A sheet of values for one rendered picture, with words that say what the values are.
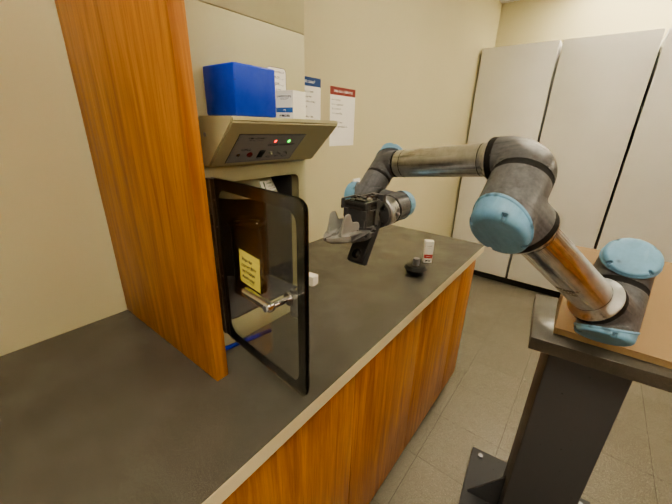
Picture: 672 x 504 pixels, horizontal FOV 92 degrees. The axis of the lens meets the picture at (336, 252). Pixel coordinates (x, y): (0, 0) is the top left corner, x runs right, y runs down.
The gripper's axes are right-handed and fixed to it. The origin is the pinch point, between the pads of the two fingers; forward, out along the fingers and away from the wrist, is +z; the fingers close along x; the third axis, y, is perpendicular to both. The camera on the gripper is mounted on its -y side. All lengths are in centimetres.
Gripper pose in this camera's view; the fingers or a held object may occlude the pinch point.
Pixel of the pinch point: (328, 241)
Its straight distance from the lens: 66.4
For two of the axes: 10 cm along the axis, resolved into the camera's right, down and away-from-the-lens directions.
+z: -6.0, 2.8, -7.5
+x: 8.0, 2.6, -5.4
